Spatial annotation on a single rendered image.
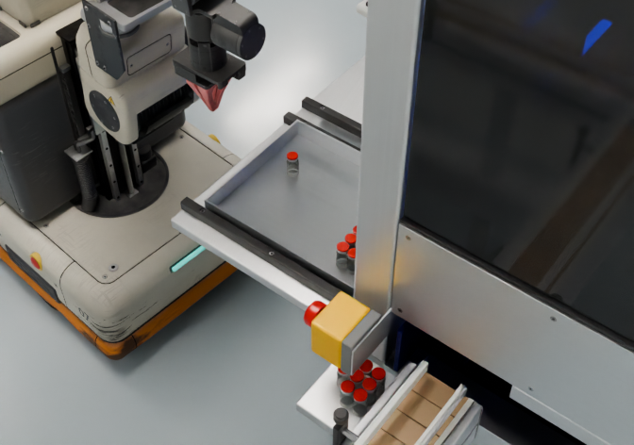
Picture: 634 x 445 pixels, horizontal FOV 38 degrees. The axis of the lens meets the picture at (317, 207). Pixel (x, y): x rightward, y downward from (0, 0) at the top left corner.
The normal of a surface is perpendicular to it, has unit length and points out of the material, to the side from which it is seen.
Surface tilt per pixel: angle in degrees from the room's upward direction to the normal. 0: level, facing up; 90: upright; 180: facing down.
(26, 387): 0
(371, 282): 90
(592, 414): 90
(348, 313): 0
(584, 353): 90
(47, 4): 92
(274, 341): 0
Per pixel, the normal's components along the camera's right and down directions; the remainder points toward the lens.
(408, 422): 0.00, -0.68
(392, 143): -0.61, 0.58
